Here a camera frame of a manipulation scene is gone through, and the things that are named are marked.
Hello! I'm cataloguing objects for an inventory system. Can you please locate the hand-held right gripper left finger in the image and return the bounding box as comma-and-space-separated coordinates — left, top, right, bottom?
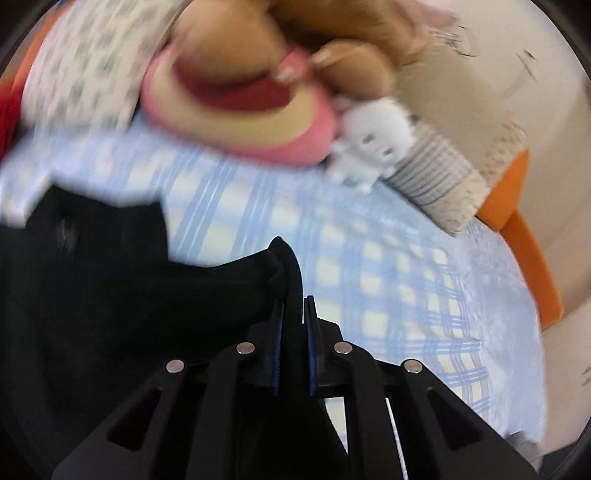
51, 300, 284, 480

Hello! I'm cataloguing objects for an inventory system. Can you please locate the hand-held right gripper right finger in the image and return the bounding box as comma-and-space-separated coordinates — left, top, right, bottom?
303, 295, 539, 480

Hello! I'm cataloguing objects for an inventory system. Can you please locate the black jacket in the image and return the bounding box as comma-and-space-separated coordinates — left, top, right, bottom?
0, 185, 349, 480

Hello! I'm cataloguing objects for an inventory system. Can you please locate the round bed blue plaid sheet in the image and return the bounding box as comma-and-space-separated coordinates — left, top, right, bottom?
438, 217, 548, 439

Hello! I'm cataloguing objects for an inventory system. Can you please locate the small white plush toy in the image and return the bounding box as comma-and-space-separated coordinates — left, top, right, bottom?
328, 97, 411, 192

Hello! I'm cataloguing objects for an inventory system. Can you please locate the pink round plush cushion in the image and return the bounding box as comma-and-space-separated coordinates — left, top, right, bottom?
141, 44, 338, 167

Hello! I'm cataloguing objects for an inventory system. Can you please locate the orange sofa bed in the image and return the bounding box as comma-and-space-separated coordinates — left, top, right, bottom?
9, 41, 566, 330

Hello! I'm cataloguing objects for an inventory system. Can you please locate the beige patchwork pillow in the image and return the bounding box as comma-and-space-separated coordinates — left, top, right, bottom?
383, 37, 527, 236

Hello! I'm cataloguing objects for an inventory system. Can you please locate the white floral pillow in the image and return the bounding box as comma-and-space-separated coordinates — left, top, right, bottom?
23, 0, 185, 134

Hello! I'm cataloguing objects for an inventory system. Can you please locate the red garment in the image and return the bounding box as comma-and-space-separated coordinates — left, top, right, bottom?
0, 78, 24, 158

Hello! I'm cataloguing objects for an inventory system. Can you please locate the pink cartoon quilt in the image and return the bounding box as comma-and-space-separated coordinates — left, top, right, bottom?
392, 0, 462, 28

